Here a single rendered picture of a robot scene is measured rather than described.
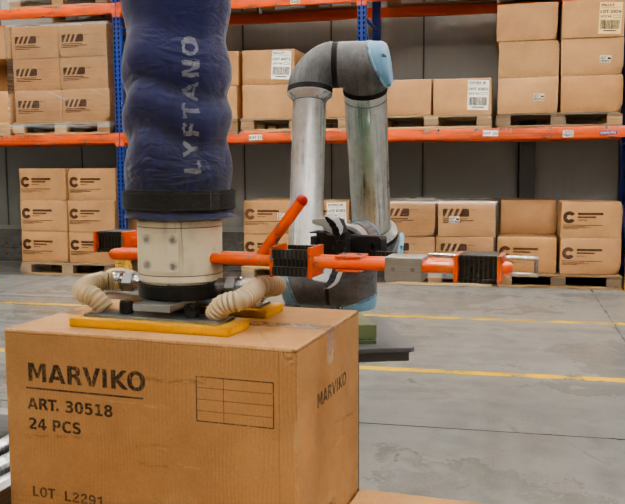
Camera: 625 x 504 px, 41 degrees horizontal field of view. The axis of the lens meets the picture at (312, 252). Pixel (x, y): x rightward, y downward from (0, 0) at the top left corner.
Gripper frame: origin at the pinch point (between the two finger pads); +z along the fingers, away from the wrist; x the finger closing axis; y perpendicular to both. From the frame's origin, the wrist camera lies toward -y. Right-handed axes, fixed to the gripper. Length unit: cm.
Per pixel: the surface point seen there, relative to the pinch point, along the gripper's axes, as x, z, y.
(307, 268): -1.2, 18.0, -1.2
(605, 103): 76, -714, -65
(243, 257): 0.4, 16.9, 12.2
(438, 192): -16, -827, 117
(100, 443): -34, 34, 35
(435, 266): -0.1, 16.9, -25.1
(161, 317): -10.5, 25.6, 25.6
